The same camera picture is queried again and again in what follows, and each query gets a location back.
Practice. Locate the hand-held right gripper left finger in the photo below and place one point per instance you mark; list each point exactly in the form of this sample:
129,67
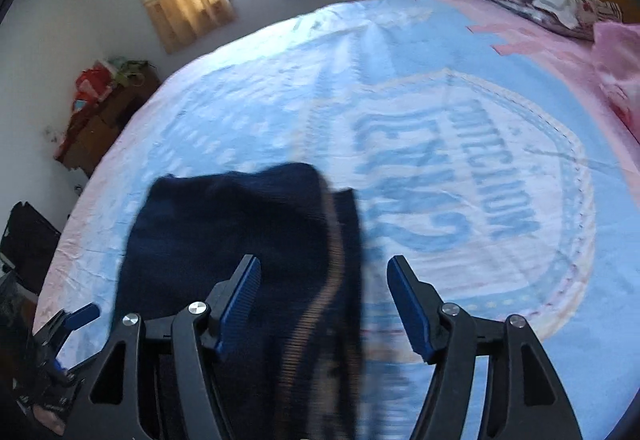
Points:
240,305

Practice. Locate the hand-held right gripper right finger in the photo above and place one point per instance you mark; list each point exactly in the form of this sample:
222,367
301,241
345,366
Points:
410,305

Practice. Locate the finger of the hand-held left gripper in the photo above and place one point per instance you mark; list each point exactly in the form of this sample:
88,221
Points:
82,312
58,366

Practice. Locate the navy striped knit sweater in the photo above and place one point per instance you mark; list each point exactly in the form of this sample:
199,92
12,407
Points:
225,225

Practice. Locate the black folding chair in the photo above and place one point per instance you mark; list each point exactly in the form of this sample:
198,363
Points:
25,240

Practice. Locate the pink and blue printed blanket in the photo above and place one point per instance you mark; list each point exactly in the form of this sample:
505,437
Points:
450,145

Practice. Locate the brown wooden desk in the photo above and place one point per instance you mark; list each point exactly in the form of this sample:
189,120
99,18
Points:
100,125

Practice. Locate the red gift bag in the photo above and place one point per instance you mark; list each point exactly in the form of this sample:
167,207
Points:
92,82

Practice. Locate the green cloth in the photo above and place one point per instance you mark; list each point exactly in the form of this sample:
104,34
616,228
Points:
127,70

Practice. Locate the pink quilt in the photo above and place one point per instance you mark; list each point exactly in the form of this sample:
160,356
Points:
620,65

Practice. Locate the printed pillow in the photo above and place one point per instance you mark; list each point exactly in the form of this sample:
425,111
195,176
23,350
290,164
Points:
540,0

